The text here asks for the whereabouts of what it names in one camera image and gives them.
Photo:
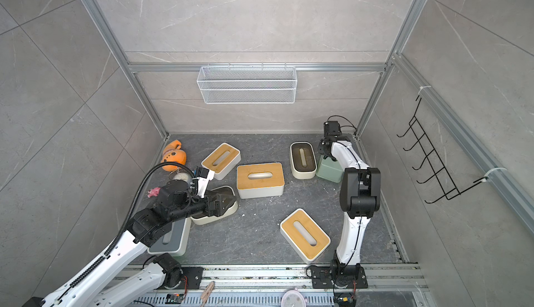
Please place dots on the cream box dark lid left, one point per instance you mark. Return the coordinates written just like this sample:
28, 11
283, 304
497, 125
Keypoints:
228, 205

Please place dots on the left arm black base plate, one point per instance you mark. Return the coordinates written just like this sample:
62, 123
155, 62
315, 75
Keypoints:
189, 278

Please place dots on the white wire mesh basket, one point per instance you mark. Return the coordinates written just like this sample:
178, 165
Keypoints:
225, 85

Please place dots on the cream box dark lid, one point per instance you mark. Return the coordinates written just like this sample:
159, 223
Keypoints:
303, 160
228, 205

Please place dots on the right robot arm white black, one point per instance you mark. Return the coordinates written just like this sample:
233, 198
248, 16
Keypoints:
359, 197

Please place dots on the black wire hook rack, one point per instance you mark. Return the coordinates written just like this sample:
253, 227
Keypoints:
432, 160

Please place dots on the orange plush toy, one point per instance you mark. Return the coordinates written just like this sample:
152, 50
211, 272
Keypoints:
173, 153

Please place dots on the cream box dark lid back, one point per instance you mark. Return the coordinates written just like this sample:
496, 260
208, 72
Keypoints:
303, 160

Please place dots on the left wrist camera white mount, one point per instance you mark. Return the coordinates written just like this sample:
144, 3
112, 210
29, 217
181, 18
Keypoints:
201, 179

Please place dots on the grey lid white tissue box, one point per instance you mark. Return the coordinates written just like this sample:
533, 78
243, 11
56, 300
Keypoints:
174, 242

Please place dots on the small pink toy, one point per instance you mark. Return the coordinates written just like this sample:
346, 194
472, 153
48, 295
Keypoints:
154, 192

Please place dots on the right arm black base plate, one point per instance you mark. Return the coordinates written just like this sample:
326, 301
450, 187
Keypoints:
351, 277

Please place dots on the small circuit board front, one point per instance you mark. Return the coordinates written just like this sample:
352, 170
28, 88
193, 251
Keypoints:
175, 298

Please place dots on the wooden brush handle front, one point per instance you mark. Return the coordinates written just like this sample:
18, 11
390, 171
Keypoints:
204, 298

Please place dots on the pink round object front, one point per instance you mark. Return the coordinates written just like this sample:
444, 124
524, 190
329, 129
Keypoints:
293, 298

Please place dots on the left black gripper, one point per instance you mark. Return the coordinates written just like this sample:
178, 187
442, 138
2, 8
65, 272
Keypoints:
219, 209

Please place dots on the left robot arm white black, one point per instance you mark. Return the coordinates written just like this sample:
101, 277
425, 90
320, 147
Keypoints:
90, 286

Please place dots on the green tissue box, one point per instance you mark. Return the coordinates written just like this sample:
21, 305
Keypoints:
330, 170

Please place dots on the small bamboo lid tissue box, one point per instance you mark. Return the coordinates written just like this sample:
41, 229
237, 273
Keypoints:
222, 160

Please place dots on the front bamboo lid tissue box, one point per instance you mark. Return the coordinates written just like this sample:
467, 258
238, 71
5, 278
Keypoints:
304, 235

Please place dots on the small grey alarm clock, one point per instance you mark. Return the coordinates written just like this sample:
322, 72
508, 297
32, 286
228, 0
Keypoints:
182, 176

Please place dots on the large bamboo lid tissue box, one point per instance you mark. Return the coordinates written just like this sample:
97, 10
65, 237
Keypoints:
260, 180

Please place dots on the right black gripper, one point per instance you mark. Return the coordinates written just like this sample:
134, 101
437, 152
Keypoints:
322, 148

